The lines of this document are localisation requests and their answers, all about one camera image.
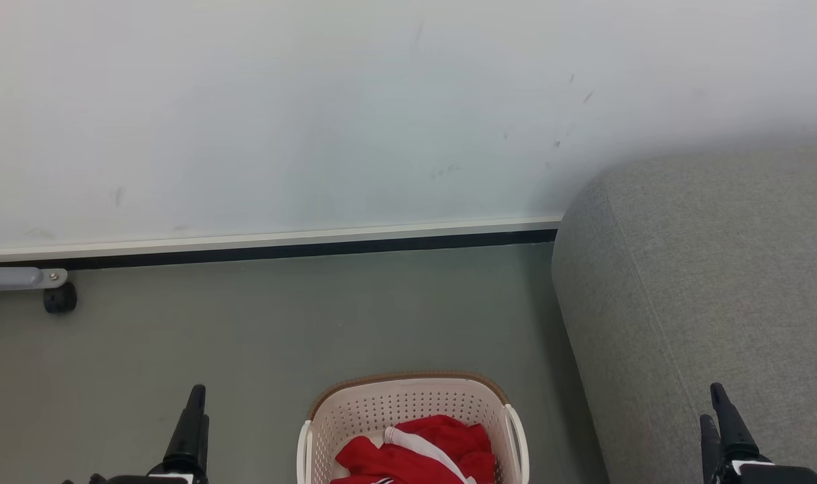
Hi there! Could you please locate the cream perforated laundry basket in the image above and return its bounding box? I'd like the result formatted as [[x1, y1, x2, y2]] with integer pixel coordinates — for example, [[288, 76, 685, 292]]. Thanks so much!
[[296, 372, 530, 484]]

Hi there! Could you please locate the grey fabric sofa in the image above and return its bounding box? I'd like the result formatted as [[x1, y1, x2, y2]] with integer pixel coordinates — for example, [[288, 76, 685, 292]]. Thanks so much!
[[551, 141, 817, 484]]

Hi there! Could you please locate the red garment wide white band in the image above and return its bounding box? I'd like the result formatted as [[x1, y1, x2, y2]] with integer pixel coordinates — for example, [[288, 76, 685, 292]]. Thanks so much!
[[382, 414, 497, 484]]

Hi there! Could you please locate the black caster wheel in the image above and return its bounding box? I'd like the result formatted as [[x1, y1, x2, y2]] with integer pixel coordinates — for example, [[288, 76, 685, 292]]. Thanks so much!
[[43, 282, 78, 315]]

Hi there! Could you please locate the grey metal furniture leg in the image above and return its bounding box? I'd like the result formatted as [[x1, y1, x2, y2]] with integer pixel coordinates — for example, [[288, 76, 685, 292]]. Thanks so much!
[[0, 266, 69, 292]]

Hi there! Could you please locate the white and black baseboard strip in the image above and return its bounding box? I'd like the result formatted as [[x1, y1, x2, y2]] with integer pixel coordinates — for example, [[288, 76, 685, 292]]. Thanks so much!
[[0, 216, 562, 271]]

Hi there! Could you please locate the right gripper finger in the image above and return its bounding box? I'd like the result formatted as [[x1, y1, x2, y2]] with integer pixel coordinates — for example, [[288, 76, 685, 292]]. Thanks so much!
[[699, 414, 724, 484], [709, 382, 773, 465]]

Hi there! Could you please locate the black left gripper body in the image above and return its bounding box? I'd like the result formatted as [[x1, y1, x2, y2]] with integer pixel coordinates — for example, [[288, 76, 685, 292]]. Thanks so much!
[[62, 471, 209, 484]]

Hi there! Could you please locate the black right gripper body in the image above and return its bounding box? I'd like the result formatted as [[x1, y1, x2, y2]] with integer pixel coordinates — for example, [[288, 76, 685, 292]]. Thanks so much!
[[714, 458, 817, 484]]

